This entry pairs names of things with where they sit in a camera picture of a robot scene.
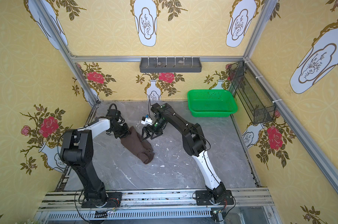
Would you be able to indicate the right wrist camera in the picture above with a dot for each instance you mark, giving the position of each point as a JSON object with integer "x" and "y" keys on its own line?
{"x": 146, "y": 120}

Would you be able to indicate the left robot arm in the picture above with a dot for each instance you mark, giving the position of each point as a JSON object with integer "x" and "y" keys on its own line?
{"x": 77, "y": 152}

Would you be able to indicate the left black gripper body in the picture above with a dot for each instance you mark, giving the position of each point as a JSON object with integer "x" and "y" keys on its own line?
{"x": 123, "y": 131}

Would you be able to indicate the aluminium front rail frame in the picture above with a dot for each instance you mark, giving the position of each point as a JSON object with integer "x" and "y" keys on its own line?
{"x": 252, "y": 205}

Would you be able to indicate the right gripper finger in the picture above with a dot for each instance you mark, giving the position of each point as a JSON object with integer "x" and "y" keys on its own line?
{"x": 145, "y": 133}
{"x": 155, "y": 135}

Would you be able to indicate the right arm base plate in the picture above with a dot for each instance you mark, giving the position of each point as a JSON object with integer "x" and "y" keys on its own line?
{"x": 209, "y": 198}

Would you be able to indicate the green plastic basket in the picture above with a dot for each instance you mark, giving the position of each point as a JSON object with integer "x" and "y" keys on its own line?
{"x": 211, "y": 103}

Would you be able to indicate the black wire mesh basket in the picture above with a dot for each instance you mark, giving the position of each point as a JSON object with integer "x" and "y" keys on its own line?
{"x": 254, "y": 98}

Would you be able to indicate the dark brown long pants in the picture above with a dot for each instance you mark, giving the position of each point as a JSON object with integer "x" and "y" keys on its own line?
{"x": 141, "y": 149}

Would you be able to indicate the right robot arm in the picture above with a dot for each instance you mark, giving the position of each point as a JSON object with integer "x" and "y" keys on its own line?
{"x": 194, "y": 144}

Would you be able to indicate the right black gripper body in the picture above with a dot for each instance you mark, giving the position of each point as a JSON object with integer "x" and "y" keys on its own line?
{"x": 152, "y": 130}

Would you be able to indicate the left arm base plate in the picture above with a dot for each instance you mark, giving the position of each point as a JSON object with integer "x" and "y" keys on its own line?
{"x": 109, "y": 200}

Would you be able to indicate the grey wall shelf tray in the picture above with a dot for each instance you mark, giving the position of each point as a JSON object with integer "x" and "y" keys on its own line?
{"x": 170, "y": 64}

